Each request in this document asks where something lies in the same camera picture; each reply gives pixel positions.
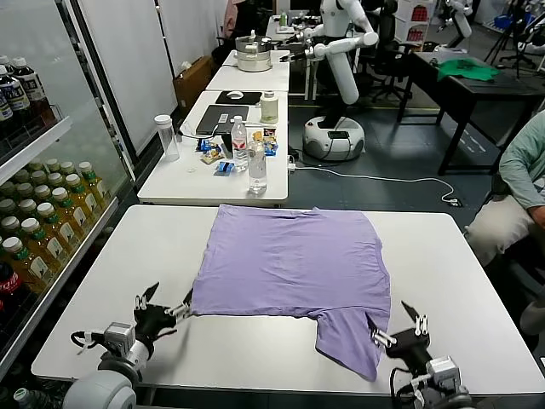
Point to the small green bottle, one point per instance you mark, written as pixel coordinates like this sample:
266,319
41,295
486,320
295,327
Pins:
283,19

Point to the green label bottle white cap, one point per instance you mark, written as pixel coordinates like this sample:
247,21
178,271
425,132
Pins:
21,394

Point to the white desk with snacks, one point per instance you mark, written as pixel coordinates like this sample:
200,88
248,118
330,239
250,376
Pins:
179,183

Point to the glass door drinks cabinet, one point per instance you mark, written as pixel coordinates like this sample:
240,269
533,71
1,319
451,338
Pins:
34,145

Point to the blue plastic crate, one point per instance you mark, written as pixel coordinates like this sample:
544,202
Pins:
506,21

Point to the cola bottle red label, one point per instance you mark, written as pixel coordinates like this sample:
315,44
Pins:
10,283

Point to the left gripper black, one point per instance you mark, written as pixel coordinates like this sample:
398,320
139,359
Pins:
153,321

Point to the pink jacket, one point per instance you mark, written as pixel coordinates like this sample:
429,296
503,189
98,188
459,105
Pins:
232,17

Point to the black tripod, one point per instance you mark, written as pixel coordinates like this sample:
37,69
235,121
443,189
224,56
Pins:
518,51

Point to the dark grey closed laptop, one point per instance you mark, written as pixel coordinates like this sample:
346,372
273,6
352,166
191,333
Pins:
213,119

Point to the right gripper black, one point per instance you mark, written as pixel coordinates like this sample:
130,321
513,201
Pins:
409,343

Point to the right wrist camera box silver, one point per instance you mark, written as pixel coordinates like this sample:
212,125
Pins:
445,370

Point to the left wrist camera box silver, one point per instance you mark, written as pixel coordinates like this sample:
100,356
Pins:
121,336

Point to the white shelf unit red items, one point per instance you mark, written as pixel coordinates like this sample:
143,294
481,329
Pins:
415,30

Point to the dark snack packet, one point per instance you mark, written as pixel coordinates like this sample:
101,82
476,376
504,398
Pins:
269,133

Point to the seated person green shirt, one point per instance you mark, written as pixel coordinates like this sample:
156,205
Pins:
523,170

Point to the black office chair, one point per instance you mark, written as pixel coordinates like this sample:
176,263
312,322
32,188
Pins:
388,25

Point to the wrist camera box silver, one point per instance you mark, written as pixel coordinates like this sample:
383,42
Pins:
121,336
445,370

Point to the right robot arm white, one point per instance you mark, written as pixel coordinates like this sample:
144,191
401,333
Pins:
457,400

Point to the cluttered white desk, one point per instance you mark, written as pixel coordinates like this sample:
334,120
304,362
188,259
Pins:
274,34

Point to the blue and yellow snack packet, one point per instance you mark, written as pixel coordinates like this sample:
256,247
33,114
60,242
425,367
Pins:
215,150

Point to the black mouse pad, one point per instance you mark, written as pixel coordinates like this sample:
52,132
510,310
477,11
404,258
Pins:
251,98

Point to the yellow tea bottle white cap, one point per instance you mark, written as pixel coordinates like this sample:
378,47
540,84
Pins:
41,191
26,205
12,244
85,167
6,205
72,180
59,194
54,178
9,222
52,163
66,166
23,190
44,209
38,175
30,224

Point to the floor plug adapter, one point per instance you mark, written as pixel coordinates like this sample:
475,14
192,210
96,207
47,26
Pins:
453,201

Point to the tall clear tumbler white lid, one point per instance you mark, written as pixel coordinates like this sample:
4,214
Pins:
168,140

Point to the white power strip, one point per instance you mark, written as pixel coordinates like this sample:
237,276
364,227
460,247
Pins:
292,164

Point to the water bottle red label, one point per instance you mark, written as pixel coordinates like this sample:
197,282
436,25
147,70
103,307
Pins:
239,147

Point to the clear unlabelled water bottle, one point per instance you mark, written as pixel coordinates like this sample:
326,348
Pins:
257,170

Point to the green cloth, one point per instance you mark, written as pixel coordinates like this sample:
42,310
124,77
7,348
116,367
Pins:
468,70

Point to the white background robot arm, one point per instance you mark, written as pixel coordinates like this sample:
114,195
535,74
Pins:
462,19

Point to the cardboard box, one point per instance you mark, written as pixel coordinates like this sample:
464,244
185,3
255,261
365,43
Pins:
191,83

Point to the steel steamer pot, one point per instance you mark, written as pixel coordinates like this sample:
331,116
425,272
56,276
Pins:
253,59

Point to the beige cracker packet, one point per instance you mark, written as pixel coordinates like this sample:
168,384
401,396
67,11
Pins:
210,159

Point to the dark tea bottle white cap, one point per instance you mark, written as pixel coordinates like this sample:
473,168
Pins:
15,100
32,91

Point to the white desk with steamer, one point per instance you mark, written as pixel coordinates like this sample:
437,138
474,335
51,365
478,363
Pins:
255,81

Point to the black phone stand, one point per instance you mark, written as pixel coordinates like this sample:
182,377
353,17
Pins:
227,142

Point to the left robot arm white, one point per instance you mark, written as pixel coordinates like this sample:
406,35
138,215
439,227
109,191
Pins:
106,387

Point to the black table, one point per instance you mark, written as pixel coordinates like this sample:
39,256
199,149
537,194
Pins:
489,91

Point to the blue packet black stripe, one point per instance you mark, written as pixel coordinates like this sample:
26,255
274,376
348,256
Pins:
225,167

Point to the pale green jar white lid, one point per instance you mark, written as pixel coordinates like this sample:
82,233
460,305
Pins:
269,108

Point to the purple t-shirt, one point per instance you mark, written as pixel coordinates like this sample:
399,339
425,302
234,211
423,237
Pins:
289,264

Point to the white humanoid robot wheeled base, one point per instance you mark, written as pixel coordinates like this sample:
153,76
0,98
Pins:
340,72

